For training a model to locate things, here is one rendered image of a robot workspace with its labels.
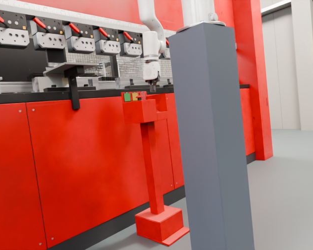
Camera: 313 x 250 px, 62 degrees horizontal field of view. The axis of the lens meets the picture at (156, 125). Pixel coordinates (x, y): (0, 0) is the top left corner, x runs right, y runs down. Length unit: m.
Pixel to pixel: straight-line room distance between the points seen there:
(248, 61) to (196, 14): 2.17
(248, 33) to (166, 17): 1.18
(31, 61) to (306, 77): 4.52
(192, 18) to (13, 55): 1.42
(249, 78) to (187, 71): 2.19
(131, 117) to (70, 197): 0.54
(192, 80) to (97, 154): 0.80
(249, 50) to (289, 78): 2.70
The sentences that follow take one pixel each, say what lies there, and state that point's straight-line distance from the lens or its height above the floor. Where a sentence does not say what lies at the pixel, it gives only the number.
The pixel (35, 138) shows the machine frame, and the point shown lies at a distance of 1.39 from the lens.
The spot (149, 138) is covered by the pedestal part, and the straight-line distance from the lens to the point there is 1.46.
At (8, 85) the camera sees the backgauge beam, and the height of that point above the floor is 0.97.
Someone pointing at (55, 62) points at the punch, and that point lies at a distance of 1.64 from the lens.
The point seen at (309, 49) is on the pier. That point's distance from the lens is 5.40.
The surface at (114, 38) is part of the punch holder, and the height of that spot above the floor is 1.23.
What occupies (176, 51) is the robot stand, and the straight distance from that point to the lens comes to 1.02.
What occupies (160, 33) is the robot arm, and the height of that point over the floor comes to 1.15.
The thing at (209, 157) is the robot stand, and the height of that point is 0.53.
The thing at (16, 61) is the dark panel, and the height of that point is 1.16.
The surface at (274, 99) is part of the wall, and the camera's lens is 5.89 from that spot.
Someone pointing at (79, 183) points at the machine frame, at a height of 0.37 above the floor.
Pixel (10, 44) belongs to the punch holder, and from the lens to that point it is 1.55.
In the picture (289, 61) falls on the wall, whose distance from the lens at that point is 5.78.
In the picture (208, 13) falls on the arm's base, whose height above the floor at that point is 1.05.
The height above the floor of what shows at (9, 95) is 0.87.
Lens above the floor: 0.73
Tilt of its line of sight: 4 degrees down
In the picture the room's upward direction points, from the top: 7 degrees counter-clockwise
